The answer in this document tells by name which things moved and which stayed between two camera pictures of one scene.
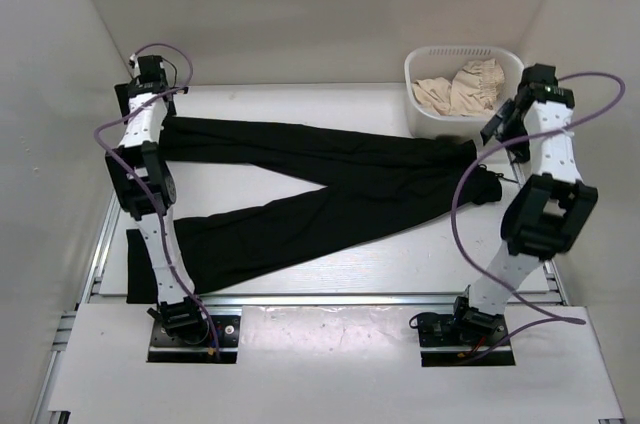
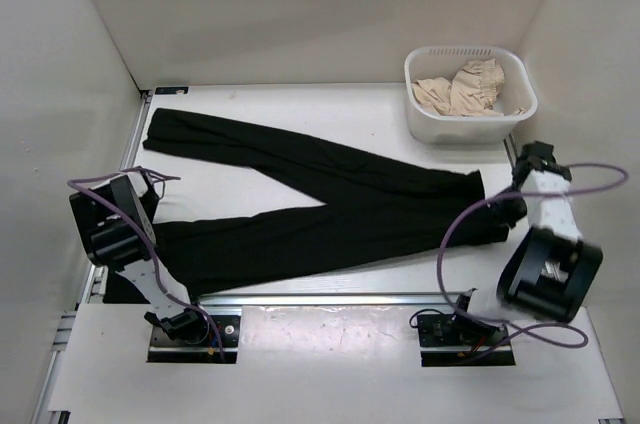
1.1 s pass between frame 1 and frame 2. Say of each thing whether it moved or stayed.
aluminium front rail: stayed
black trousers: moved
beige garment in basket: stayed
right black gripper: moved
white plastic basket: stayed
